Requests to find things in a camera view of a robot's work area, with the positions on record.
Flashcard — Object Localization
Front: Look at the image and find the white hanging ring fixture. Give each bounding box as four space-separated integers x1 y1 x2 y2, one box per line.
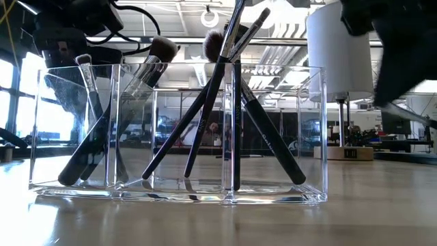
200 4 221 29

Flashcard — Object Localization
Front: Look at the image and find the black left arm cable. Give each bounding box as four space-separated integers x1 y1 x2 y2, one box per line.
85 0 162 57

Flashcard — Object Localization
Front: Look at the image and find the black monitor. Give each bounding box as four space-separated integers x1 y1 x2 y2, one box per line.
381 111 412 136

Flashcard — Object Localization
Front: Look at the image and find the dark fluffy-headed makeup brush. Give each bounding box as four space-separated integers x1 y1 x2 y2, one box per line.
57 36 180 187

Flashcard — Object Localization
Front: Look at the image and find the white shade table lamp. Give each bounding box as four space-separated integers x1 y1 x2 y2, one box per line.
306 1 376 162

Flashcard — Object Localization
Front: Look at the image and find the person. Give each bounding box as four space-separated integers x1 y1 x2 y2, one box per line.
201 122 223 147

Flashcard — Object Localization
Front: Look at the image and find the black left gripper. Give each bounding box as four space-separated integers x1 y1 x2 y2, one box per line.
33 32 124 119

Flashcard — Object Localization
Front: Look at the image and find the clear acrylic brush organizer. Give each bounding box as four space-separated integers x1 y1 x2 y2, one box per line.
29 63 328 206

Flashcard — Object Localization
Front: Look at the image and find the thin black makeup brush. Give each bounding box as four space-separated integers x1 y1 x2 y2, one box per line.
183 0 246 178
223 20 249 192
141 7 272 181
79 61 161 181
74 53 130 184

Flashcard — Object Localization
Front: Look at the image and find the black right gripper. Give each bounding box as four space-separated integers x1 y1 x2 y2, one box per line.
339 0 437 105

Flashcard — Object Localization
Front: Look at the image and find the thick pale-bristled makeup brush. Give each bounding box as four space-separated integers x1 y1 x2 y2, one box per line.
203 29 307 186

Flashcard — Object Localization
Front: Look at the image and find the dark background table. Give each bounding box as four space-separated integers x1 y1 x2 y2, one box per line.
370 138 436 154

